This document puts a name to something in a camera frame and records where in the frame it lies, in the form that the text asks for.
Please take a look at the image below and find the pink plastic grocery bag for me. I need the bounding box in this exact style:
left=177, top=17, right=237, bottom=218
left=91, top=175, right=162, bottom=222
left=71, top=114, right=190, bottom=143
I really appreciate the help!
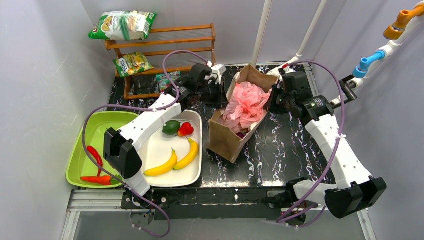
left=220, top=81, right=271, bottom=134

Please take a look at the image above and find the brown burlap tote bag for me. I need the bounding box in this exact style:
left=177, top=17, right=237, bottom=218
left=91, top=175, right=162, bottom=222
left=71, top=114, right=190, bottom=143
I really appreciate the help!
left=206, top=65, right=278, bottom=164

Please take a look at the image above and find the purple grape candy packet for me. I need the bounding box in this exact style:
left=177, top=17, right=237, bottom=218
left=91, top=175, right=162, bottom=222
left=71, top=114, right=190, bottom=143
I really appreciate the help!
left=236, top=132, right=247, bottom=139

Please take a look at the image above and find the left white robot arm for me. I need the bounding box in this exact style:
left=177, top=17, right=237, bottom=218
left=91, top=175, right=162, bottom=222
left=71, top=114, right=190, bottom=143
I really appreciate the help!
left=103, top=63, right=228, bottom=196

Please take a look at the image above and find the green yellow snack bag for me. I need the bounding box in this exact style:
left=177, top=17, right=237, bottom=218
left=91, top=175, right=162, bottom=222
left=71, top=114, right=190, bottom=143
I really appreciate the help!
left=113, top=51, right=154, bottom=78

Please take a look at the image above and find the green white chips bag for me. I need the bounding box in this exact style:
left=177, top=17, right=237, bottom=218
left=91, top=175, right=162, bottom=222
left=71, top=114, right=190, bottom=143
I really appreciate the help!
left=88, top=10, right=158, bottom=41

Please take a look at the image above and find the red strawberry toy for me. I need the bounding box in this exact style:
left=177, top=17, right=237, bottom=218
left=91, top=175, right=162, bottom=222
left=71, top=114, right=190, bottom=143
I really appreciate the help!
left=177, top=122, right=194, bottom=137

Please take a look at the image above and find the teal candy packet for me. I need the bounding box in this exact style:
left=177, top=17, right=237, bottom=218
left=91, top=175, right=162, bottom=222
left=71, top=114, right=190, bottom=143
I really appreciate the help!
left=155, top=71, right=181, bottom=92

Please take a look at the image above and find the green avocado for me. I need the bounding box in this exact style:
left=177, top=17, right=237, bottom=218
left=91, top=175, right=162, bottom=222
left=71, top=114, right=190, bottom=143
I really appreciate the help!
left=162, top=120, right=181, bottom=136

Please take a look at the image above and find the right yellow banana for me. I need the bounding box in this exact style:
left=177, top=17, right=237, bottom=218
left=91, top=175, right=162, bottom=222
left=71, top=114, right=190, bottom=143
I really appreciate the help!
left=173, top=138, right=200, bottom=170

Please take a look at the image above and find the yellow banana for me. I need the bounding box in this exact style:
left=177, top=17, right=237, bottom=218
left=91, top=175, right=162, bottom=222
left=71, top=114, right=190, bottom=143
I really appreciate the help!
left=173, top=138, right=200, bottom=170
left=144, top=149, right=178, bottom=177

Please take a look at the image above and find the wooden shelf rack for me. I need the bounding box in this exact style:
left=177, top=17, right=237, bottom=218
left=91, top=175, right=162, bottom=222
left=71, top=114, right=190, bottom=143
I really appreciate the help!
left=104, top=23, right=217, bottom=100

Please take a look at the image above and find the black pipe clamp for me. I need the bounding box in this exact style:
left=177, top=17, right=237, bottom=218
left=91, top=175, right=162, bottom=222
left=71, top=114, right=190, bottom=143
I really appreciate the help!
left=330, top=75, right=358, bottom=109

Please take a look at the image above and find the white rectangular tray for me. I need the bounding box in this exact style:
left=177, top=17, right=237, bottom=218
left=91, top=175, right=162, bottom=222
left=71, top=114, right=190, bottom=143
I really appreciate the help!
left=138, top=110, right=203, bottom=188

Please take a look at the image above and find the blue pipe valve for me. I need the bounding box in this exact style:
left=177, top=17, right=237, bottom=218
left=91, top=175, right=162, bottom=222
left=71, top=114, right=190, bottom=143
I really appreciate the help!
left=352, top=50, right=386, bottom=79

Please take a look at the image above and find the lower left yellow banana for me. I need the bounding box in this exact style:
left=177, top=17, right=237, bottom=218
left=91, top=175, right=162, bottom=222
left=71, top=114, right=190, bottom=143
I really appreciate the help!
left=144, top=149, right=178, bottom=177

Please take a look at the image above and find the orange pipe valve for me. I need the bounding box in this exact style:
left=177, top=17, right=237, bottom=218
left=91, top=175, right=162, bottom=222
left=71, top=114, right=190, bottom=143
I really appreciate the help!
left=383, top=10, right=415, bottom=41

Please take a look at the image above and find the red chili pepper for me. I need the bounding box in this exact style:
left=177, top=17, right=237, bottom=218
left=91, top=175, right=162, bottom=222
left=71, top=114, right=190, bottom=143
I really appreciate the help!
left=87, top=145, right=103, bottom=167

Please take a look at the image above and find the small red tomato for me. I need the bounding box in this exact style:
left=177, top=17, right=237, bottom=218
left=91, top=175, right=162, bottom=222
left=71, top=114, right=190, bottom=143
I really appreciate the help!
left=80, top=175, right=122, bottom=186

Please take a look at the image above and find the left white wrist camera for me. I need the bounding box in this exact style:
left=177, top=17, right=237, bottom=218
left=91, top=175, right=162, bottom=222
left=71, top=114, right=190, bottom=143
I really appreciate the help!
left=205, top=61, right=227, bottom=85

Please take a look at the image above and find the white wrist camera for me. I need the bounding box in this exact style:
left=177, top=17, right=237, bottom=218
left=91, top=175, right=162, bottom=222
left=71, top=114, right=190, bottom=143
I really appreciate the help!
left=278, top=64, right=296, bottom=76
left=205, top=61, right=227, bottom=85

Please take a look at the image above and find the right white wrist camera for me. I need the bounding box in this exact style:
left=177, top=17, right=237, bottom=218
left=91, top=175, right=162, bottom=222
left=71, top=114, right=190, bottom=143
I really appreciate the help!
left=278, top=64, right=296, bottom=76

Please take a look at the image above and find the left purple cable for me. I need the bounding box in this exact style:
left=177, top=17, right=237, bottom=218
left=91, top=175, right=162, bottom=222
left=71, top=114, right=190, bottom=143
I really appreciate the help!
left=81, top=49, right=213, bottom=239

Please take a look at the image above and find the purple cable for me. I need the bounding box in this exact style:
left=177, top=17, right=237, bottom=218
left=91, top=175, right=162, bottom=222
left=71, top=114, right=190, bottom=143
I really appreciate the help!
left=275, top=60, right=347, bottom=229
left=81, top=49, right=213, bottom=239

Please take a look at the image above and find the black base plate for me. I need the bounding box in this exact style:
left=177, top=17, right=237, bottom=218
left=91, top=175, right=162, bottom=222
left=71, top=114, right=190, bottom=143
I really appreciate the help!
left=120, top=185, right=320, bottom=222

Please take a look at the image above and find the white PVC pipe frame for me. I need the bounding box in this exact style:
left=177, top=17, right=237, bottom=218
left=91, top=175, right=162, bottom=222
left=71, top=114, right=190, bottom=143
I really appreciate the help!
left=267, top=0, right=424, bottom=104

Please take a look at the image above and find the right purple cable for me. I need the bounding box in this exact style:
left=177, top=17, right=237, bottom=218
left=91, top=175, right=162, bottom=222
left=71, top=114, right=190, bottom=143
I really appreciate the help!
left=275, top=60, right=347, bottom=229

